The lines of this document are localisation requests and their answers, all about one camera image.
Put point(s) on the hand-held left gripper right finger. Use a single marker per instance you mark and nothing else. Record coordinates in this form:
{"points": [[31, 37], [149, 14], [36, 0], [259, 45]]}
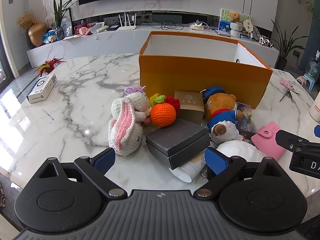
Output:
{"points": [[216, 160]]}

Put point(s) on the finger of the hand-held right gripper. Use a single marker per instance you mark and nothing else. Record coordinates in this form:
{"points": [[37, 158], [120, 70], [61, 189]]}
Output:
{"points": [[317, 131], [295, 141]]}

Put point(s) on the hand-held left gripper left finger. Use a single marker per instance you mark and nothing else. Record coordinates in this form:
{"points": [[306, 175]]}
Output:
{"points": [[103, 159]]}

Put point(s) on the pink card wallet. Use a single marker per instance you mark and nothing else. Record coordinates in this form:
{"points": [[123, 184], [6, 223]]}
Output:
{"points": [[265, 140]]}

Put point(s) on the brown teddy bear blue outfit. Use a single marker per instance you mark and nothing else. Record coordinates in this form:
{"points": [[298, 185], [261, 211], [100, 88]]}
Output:
{"points": [[220, 105]]}

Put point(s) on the gold gift box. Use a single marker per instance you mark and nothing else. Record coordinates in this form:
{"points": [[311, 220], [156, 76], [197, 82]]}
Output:
{"points": [[190, 107]]}

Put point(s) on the orange cardboard box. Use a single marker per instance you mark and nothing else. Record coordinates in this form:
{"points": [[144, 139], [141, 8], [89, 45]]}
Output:
{"points": [[200, 77]]}

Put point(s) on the white cloth bundle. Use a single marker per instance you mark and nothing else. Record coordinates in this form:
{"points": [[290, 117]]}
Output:
{"points": [[237, 152]]}

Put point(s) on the white pink crochet bunny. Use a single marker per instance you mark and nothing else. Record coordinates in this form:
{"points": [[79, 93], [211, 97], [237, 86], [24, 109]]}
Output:
{"points": [[132, 133]]}

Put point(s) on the dark grey lidded box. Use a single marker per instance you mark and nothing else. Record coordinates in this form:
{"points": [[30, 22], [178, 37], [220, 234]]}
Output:
{"points": [[175, 137]]}

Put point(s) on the dark picture card box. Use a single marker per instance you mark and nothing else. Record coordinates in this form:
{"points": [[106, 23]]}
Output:
{"points": [[246, 120]]}

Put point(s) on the green plastic stool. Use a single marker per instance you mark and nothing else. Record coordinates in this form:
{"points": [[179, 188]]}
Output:
{"points": [[310, 81]]}

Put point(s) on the small pink appliance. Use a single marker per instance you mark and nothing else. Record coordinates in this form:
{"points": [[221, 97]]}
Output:
{"points": [[302, 81]]}

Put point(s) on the pink paper card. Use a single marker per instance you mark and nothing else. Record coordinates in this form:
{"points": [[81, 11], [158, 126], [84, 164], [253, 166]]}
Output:
{"points": [[287, 85]]}

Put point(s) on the orange crochet fruit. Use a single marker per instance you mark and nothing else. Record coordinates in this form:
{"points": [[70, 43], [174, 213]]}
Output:
{"points": [[162, 115]]}

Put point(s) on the red crochet ball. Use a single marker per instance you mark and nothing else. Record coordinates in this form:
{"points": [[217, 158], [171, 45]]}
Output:
{"points": [[173, 103]]}

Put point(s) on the potted long-leaf plant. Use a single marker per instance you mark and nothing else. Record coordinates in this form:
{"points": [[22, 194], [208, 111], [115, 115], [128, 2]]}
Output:
{"points": [[282, 63]]}

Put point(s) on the small white product box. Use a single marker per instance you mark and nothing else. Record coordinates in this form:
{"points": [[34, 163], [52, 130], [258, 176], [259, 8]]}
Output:
{"points": [[41, 88]]}

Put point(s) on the cow pattern plush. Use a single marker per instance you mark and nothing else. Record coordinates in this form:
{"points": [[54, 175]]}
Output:
{"points": [[265, 41]]}

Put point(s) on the red feather decoration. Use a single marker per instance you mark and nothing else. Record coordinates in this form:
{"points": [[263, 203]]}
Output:
{"points": [[48, 66]]}

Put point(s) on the decorative plate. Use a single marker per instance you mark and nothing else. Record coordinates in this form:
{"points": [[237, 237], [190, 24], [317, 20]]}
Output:
{"points": [[256, 33]]}

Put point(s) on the white marble TV console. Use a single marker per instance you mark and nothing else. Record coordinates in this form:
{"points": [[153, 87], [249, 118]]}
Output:
{"points": [[112, 43]]}

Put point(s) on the small wooden sign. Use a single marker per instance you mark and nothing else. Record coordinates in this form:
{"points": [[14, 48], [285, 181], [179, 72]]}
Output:
{"points": [[247, 25]]}

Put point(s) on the flat grey notebook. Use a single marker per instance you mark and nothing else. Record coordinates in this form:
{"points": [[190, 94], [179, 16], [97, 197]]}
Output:
{"points": [[222, 33]]}

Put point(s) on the pink soft toy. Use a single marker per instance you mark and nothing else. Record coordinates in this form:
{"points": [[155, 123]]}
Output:
{"points": [[84, 31]]}

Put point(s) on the small black box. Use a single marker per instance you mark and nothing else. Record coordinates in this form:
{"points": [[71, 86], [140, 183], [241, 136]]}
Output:
{"points": [[113, 28]]}

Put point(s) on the white tilted device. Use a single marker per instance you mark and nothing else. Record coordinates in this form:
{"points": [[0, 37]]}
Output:
{"points": [[100, 27]]}

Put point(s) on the green plant in glass vase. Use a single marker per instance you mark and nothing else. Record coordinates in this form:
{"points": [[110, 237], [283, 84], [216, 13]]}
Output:
{"points": [[59, 33]]}

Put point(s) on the blue snack packets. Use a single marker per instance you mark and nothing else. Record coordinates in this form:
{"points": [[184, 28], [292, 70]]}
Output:
{"points": [[50, 37]]}

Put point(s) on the white router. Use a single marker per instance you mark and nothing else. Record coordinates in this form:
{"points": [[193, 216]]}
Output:
{"points": [[127, 27]]}

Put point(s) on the white power strip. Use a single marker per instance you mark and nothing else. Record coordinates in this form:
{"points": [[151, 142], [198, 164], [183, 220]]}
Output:
{"points": [[197, 26]]}

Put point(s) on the small tan teddy bear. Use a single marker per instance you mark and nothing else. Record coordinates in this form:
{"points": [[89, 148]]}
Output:
{"points": [[235, 17]]}

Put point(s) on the gold round vase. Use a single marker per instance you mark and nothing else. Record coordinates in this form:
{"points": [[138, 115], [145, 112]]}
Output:
{"points": [[37, 33]]}

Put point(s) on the dried flower bunch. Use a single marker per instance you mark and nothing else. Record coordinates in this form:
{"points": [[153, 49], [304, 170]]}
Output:
{"points": [[25, 20]]}

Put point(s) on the black picture frame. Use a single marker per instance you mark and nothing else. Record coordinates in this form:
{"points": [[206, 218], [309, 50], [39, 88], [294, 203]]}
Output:
{"points": [[70, 17]]}

